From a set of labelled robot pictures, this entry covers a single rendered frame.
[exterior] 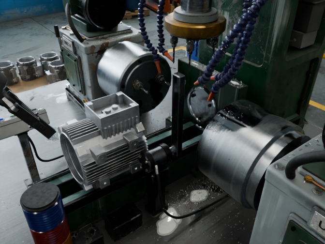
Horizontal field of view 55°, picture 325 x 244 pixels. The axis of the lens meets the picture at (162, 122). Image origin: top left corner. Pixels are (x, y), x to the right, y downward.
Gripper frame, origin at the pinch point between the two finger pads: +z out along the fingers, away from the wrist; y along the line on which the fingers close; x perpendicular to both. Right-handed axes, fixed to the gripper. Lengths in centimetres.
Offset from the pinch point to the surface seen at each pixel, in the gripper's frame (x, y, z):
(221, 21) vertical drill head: -55, -13, 5
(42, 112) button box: -1.5, 13.8, 4.9
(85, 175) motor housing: 0.8, -14.8, 9.8
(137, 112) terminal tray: -20.9, -10.9, 10.1
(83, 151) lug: -3.5, -13.3, 4.8
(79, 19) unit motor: -37, 57, 10
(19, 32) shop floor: -28, 466, 143
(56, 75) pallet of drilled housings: -17, 218, 109
